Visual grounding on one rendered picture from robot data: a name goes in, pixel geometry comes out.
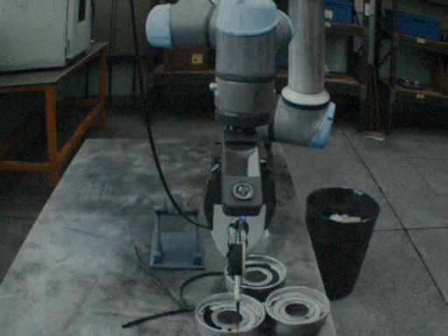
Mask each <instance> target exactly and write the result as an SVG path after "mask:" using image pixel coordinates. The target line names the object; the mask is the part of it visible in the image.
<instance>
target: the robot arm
mask: <svg viewBox="0 0 448 336"><path fill-rule="evenodd" d="M325 4H326V3H325V0H289V1H288V8H289V12H288V17H287V16H286V15H285V14H284V13H282V12H281V11H280V10H277V6H276V4H275V3H274V2H273V1H269V0H180V1H179V2H178V3H176V4H173V5H171V4H170V3H168V4H161V5H159V6H156V7H154V8H153V9H152V10H151V12H150V14H149V16H148V19H147V24H146V31H147V32H146V35H147V38H148V40H149V42H150V43H151V44H152V45H153V46H159V47H164V46H165V47H170V48H171V49H174V48H177V47H180V48H189V49H196V48H198V49H207V50H215V51H216V65H215V76H216V77H215V80H216V82H217V83H212V84H211V85H210V89H211V91H216V92H215V105H216V108H215V119H216V121H218V122H219V123H223V124H225V130H223V131H222V134H221V142H212V158H211V180H207V181H206V190H205V191H204V197H203V206H204V213H205V216H206V220H207V223H208V226H209V230H210V232H211V234H212V235H213V239H214V242H215V244H216V246H217V248H218V250H219V251H220V252H221V254H222V255H223V257H224V258H228V254H229V245H228V241H229V238H230V235H229V230H228V227H229V225H230V224H231V223H232V220H233V216H245V219H246V222H247V223H248V226H247V228H246V231H245V234H246V237H247V238H246V241H245V243H246V254H245V258H247V257H248V256H250V255H251V254H252V253H253V251H254V250H255V249H256V247H257V245H258V244H259V242H260V240H261V239H262V237H263V234H264V232H265V230H266V229H267V228H268V227H269V224H270V222H271V220H272V217H273V215H274V213H275V211H276V206H277V198H276V194H275V186H276V184H275V181H276V174H277V169H276V166H275V162H274V158H273V154H272V150H271V143H272V142H275V143H281V144H292V145H298V146H304V147H306V148H308V149H310V148H312V149H323V148H325V147H326V145H327V143H328V137H329V134H330V130H331V127H332V121H333V116H334V109H335V104H334V103H332V102H329V99H330V95H329V94H328V92H327V91H326V90H325V89H324V85H325V82H324V77H325V70H324V69H325V46H326V44H325V38H326V36H325V31H326V29H325V24H326V22H325V17H326V15H325V10H326V9H325ZM288 46H289V51H288V54H289V65H288V68H289V79H288V86H287V87H285V88H284V89H283V91H282V95H280V94H275V92H276V91H275V79H274V74H275V65H276V59H275V56H276V54H277V53H280V52H283V51H284V49H285V48H286V47H288ZM219 145H220V146H219Z"/></svg>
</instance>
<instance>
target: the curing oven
mask: <svg viewBox="0 0 448 336"><path fill-rule="evenodd" d="M94 21H95V3H94V0H0V72H1V76H2V75H6V73H5V72H6V71H10V70H11V71H15V70H21V69H33V68H40V67H43V68H46V67H59V70H64V66H65V65H67V64H68V63H70V62H71V61H72V60H75V59H76V58H77V57H79V56H81V55H85V53H86V51H88V50H90V49H91V46H90V45H91V43H92V42H91V37H92V33H91V31H92V24H93V23H92V22H94Z"/></svg>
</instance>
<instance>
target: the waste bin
mask: <svg viewBox="0 0 448 336"><path fill-rule="evenodd" d="M380 210H381V209H380V207H379V205H378V202H377V201H375V199H374V198H372V197H371V196H369V195H368V194H367V193H365V192H363V191H361V190H358V189H355V188H354V189H352V188H348V187H343V186H327V187H321V188H319V189H316V190H314V191H312V192H311V193H310V194H309V195H308V196H307V199H306V212H305V216H304V222H305V225H306V226H307V229H308V231H309V233H308V234H309V236H310V239H311V244H312V248H313V251H314V254H315V258H316V261H317V264H318V269H319V274H320V275H321V278H322V279H321V281H322V283H323V285H324V286H323V287H324V290H325V294H326V296H327V298H328V300H337V299H340V298H343V297H346V296H347V295H349V294H350V293H351V292H352V291H353V290H354V286H355V284H356V280H357V278H358V276H359V274H360V271H361V266H362V264H363V261H364V257H365V255H366V253H367V251H368V245H369V243H370V240H371V238H372V235H373V232H374V230H375V225H376V222H377V219H378V217H379V213H380ZM336 214H338V216H341V215H342V216H343V215H344V214H345V215H348V218H350V217H352V216H353V217H358V218H360V221H348V222H345V221H341V220H335V219H333V220H331V219H329V218H330V217H331V216H332V215H336Z"/></svg>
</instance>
